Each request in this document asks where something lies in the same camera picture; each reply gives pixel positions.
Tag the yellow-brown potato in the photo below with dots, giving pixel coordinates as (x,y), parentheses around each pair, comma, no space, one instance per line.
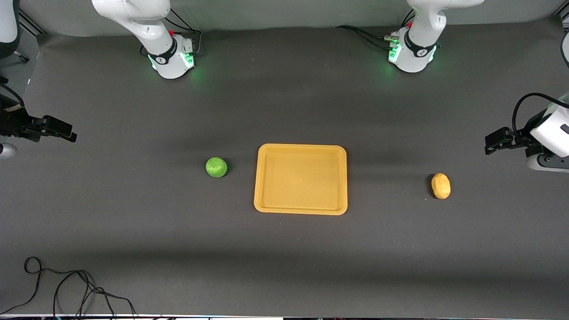
(440,186)

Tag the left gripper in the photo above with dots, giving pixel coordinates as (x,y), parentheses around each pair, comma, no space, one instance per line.
(522,136)

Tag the green apple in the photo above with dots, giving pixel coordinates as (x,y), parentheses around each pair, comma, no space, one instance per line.
(216,167)

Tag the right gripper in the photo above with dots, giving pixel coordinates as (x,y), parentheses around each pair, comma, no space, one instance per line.
(12,126)

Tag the grey metal bar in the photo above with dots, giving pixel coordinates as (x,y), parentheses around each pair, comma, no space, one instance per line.
(21,56)

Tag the yellow plastic tray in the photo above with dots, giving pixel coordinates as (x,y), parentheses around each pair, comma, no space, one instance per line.
(293,195)

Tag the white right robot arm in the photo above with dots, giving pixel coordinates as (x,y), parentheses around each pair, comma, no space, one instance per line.
(155,26)

